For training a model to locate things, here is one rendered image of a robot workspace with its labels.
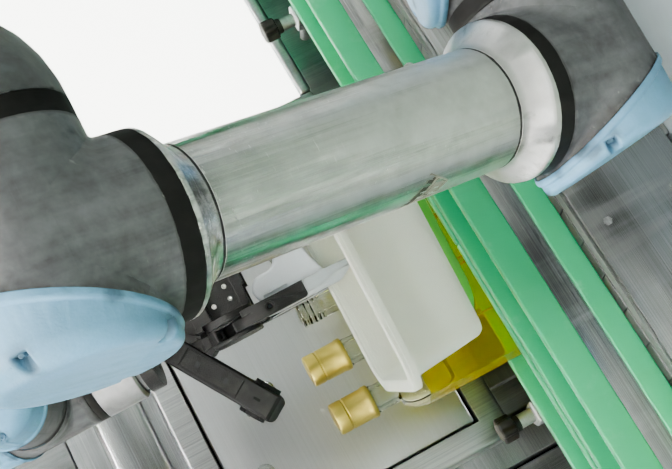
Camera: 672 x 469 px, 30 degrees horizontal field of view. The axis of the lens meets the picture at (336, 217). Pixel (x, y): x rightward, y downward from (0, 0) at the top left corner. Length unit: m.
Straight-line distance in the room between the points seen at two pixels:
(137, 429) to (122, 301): 0.82
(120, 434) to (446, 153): 0.76
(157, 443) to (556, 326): 0.50
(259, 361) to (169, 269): 0.80
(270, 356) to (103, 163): 0.81
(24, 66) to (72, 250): 0.11
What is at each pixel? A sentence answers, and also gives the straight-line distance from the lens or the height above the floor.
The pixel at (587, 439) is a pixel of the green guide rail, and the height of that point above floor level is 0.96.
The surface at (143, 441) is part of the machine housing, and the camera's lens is 1.45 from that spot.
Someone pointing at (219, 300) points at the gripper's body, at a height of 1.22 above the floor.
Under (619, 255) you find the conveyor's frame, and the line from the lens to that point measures 1.21.
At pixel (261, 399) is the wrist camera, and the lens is 1.12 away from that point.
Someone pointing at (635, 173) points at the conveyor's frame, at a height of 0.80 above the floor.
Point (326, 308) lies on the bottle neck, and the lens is 1.32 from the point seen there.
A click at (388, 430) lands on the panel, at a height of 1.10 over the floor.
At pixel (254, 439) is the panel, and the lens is 1.43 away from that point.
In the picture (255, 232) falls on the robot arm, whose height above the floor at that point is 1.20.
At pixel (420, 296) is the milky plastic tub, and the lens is 0.99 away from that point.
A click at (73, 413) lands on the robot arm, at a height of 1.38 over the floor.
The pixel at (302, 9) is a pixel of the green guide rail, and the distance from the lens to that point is 1.52.
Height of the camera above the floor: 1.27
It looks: 9 degrees down
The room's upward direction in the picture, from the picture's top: 117 degrees counter-clockwise
